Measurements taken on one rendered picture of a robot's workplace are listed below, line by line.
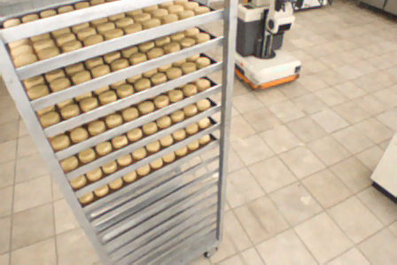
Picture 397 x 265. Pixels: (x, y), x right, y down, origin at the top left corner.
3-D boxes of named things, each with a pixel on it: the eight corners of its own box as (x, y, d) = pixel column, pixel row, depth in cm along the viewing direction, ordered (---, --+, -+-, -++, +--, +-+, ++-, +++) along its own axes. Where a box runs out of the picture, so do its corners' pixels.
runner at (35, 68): (225, 14, 90) (225, 4, 88) (230, 17, 88) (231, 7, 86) (5, 79, 62) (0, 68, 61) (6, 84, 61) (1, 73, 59)
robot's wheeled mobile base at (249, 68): (224, 65, 355) (224, 46, 339) (267, 55, 374) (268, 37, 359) (253, 93, 307) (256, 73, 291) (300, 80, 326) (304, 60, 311)
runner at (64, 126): (223, 64, 101) (223, 56, 99) (229, 66, 100) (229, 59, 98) (34, 136, 74) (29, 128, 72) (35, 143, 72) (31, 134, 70)
